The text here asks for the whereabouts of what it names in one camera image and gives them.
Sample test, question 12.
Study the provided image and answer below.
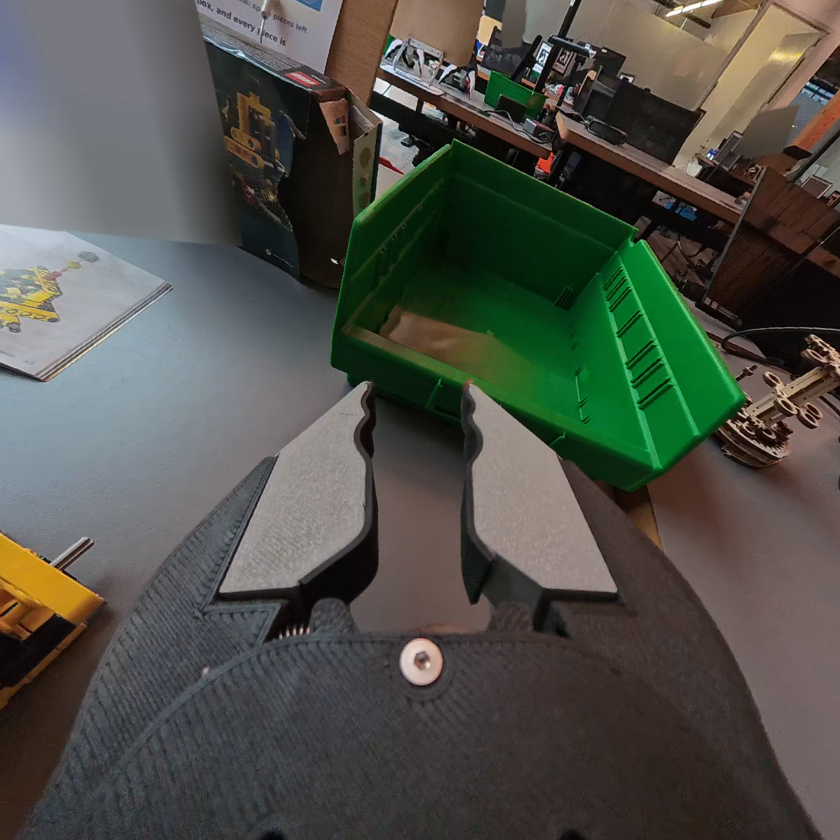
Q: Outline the yellow brick bulldozer model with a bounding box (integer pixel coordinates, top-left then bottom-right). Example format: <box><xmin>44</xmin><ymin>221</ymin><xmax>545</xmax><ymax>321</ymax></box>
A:
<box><xmin>0</xmin><ymin>530</ymin><xmax>106</xmax><ymax>713</ymax></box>

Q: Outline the white printed sign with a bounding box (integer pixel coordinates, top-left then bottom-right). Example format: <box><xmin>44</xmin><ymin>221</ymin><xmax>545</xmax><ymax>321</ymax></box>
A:
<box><xmin>196</xmin><ymin>0</ymin><xmax>343</xmax><ymax>74</ymax></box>

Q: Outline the wooden gear model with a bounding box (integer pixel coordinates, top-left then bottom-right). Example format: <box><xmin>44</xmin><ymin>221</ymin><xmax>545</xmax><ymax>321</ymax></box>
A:
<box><xmin>714</xmin><ymin>335</ymin><xmax>840</xmax><ymax>468</ymax></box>

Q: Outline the black monitor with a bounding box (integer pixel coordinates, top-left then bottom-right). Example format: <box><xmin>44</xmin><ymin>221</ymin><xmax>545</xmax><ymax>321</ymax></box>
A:
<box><xmin>584</xmin><ymin>79</ymin><xmax>706</xmax><ymax>165</ymax></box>

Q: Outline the brown cardboard piece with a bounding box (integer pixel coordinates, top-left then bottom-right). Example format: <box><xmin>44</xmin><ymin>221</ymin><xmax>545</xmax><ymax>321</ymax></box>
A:
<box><xmin>616</xmin><ymin>484</ymin><xmax>665</xmax><ymax>553</ymax></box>

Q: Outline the dark toy set box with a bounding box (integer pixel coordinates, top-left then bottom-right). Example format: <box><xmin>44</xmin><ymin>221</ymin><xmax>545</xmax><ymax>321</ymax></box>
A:
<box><xmin>203</xmin><ymin>33</ymin><xmax>383</xmax><ymax>290</ymax></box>

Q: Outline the green plastic storage bin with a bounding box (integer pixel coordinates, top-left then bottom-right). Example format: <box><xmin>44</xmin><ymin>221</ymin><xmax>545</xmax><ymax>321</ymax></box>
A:
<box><xmin>330</xmin><ymin>139</ymin><xmax>747</xmax><ymax>493</ymax></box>

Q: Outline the brown cardboard panel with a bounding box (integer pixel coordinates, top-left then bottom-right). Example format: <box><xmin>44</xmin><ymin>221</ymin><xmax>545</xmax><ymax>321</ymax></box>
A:
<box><xmin>325</xmin><ymin>0</ymin><xmax>483</xmax><ymax>105</ymax></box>

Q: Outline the small green bin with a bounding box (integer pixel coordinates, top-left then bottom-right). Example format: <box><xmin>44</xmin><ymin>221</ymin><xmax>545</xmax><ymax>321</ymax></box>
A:
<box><xmin>484</xmin><ymin>71</ymin><xmax>547</xmax><ymax>119</ymax></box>

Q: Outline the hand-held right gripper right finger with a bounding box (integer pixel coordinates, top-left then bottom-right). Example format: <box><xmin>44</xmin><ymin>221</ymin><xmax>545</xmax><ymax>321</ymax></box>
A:
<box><xmin>459</xmin><ymin>382</ymin><xmax>620</xmax><ymax>635</ymax></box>

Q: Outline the black cable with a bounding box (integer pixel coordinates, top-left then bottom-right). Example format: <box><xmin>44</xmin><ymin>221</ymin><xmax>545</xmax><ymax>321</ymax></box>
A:
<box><xmin>722</xmin><ymin>326</ymin><xmax>840</xmax><ymax>370</ymax></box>

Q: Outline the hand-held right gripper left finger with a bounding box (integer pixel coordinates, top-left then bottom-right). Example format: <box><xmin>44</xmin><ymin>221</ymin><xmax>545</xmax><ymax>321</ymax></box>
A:
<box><xmin>217</xmin><ymin>381</ymin><xmax>380</xmax><ymax>608</ymax></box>

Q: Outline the long wooden desk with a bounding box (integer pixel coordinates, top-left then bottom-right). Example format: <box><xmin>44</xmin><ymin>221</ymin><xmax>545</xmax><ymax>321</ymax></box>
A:
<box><xmin>379</xmin><ymin>64</ymin><xmax>559</xmax><ymax>160</ymax></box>

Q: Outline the instruction booklet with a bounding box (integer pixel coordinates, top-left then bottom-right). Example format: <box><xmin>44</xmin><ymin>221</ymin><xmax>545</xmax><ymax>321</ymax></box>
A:
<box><xmin>0</xmin><ymin>223</ymin><xmax>173</xmax><ymax>383</ymax></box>

